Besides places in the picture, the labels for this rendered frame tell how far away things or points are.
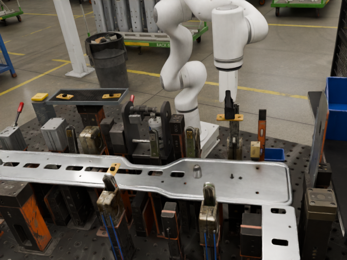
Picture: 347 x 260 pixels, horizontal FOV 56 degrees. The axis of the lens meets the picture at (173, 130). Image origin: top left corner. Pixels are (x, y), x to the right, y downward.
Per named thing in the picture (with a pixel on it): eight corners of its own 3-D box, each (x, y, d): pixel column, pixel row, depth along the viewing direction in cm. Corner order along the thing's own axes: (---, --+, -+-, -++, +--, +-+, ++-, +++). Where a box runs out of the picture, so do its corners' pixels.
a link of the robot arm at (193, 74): (172, 104, 175) (165, 64, 161) (204, 95, 178) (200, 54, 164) (179, 115, 166) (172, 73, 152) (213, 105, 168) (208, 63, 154)
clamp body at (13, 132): (19, 194, 169) (-9, 136, 150) (32, 180, 178) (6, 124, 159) (35, 195, 167) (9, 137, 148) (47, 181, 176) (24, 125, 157)
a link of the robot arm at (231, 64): (215, 50, 98) (216, 59, 100) (211, 61, 91) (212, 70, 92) (243, 49, 96) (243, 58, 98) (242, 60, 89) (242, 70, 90)
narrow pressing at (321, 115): (311, 196, 106) (326, 103, 88) (307, 173, 115) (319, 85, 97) (313, 196, 105) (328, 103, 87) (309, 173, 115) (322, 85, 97)
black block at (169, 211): (164, 275, 121) (154, 221, 105) (171, 251, 130) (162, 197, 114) (186, 278, 119) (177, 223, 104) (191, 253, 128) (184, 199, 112)
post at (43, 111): (56, 172, 182) (29, 102, 159) (63, 164, 188) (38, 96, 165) (68, 173, 180) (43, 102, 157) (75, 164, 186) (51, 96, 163)
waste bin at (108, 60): (88, 95, 439) (74, 42, 401) (114, 79, 475) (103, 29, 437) (115, 101, 413) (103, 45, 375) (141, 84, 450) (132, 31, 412)
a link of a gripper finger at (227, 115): (224, 99, 100) (224, 117, 104) (223, 104, 98) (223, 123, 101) (234, 99, 100) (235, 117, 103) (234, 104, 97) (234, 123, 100)
